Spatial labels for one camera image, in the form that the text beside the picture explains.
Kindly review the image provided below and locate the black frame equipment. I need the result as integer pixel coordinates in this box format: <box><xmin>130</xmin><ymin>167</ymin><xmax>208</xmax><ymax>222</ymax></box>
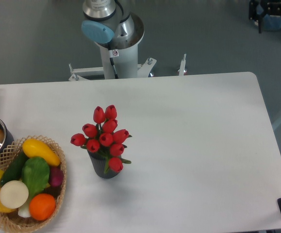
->
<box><xmin>248</xmin><ymin>0</ymin><xmax>281</xmax><ymax>33</ymax></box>

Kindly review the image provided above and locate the orange fruit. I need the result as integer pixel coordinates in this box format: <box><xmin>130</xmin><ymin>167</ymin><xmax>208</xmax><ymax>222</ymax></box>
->
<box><xmin>29</xmin><ymin>193</ymin><xmax>56</xmax><ymax>221</ymax></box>

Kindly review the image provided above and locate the white round onion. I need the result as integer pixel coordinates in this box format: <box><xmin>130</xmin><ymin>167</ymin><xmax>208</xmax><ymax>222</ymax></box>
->
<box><xmin>0</xmin><ymin>180</ymin><xmax>29</xmax><ymax>209</ymax></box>

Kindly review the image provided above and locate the yellow squash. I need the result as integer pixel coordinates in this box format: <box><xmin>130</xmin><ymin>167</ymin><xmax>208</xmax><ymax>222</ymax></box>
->
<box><xmin>22</xmin><ymin>138</ymin><xmax>61</xmax><ymax>166</ymax></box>

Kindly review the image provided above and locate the green cucumber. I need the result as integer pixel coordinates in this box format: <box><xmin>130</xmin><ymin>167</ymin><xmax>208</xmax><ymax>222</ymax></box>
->
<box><xmin>0</xmin><ymin>151</ymin><xmax>28</xmax><ymax>187</ymax></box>

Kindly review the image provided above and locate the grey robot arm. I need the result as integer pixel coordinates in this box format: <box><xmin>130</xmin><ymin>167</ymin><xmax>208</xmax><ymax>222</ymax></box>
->
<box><xmin>81</xmin><ymin>0</ymin><xmax>144</xmax><ymax>50</ymax></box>

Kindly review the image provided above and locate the dark grey ribbed vase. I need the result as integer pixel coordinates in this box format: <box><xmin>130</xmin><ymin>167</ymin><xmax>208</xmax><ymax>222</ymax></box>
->
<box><xmin>88</xmin><ymin>151</ymin><xmax>119</xmax><ymax>179</ymax></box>

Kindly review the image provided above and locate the red tulip bouquet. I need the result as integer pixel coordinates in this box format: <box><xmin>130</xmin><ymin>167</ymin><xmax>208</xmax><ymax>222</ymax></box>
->
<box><xmin>70</xmin><ymin>105</ymin><xmax>132</xmax><ymax>173</ymax></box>

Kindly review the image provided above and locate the woven wicker basket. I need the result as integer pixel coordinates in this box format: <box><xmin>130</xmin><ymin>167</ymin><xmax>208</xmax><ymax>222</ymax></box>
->
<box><xmin>0</xmin><ymin>135</ymin><xmax>67</xmax><ymax>233</ymax></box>

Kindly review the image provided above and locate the purple red onion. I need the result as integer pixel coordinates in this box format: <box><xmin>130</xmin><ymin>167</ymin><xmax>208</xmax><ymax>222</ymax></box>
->
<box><xmin>49</xmin><ymin>167</ymin><xmax>64</xmax><ymax>187</ymax></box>

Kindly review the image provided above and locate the blue plastic bag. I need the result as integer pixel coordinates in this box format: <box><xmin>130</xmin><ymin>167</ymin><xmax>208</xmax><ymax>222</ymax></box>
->
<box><xmin>261</xmin><ymin>15</ymin><xmax>281</xmax><ymax>31</ymax></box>

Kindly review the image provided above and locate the green leafy bok choy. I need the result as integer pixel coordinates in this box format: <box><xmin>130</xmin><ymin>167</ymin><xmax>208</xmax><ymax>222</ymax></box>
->
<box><xmin>17</xmin><ymin>156</ymin><xmax>50</xmax><ymax>218</ymax></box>

